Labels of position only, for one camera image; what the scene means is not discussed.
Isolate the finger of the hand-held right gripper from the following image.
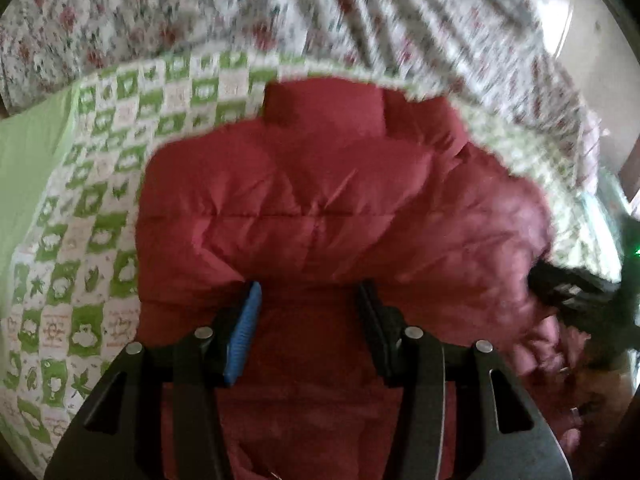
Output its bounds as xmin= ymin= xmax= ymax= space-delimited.
xmin=528 ymin=258 xmax=618 ymax=318

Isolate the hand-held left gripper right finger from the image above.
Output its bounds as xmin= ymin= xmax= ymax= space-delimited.
xmin=354 ymin=280 xmax=573 ymax=480

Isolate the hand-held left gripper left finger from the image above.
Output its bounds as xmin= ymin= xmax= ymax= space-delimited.
xmin=44 ymin=280 xmax=263 ymax=480

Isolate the red puffer jacket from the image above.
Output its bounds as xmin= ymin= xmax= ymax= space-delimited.
xmin=134 ymin=80 xmax=596 ymax=480

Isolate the green checked blanket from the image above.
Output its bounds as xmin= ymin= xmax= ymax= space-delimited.
xmin=0 ymin=52 xmax=621 ymax=480

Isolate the light green bed sheet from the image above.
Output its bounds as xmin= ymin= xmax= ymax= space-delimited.
xmin=0 ymin=87 xmax=81 ymax=281

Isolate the floral quilt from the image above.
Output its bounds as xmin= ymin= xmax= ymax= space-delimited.
xmin=0 ymin=0 xmax=601 ymax=196

